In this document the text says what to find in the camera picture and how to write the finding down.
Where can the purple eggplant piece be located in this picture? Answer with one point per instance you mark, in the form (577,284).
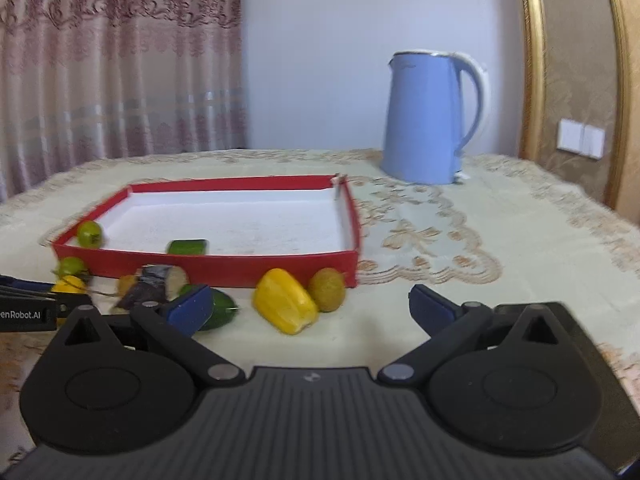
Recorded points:
(150,285)

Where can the blue electric kettle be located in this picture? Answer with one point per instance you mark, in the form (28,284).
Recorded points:
(425,120)

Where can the white wall switch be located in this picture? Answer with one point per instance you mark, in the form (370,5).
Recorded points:
(580,137)

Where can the red shallow cardboard box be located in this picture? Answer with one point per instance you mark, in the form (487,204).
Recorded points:
(280,266)

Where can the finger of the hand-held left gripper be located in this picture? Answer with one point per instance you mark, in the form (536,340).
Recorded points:
(22,285)
(75,304)

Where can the brown round fruit with stem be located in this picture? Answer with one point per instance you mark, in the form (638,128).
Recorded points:
(327,290)

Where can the yellow bell pepper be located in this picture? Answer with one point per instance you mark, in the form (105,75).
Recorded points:
(285,302)

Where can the light green cucumber piece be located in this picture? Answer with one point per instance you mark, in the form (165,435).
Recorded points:
(187,247)

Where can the pink patterned curtain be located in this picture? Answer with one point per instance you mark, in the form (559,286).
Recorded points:
(120,60)

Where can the green pear-shaped fruit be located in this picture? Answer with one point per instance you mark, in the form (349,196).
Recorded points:
(222,307)

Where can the yellow lemon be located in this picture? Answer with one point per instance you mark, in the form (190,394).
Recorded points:
(70,286)

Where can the green round fruit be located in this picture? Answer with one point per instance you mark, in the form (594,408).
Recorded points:
(89,234)
(72,266)

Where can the cream embroidered tablecloth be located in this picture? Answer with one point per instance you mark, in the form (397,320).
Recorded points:
(500,220)

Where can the small orange fruit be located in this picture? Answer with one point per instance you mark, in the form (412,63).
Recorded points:
(127,285)

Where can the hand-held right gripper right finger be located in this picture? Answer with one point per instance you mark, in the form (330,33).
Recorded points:
(429,310)

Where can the gold wall frame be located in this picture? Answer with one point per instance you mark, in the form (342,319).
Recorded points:
(532,60)

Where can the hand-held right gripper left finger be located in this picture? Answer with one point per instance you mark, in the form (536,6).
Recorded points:
(191,310)

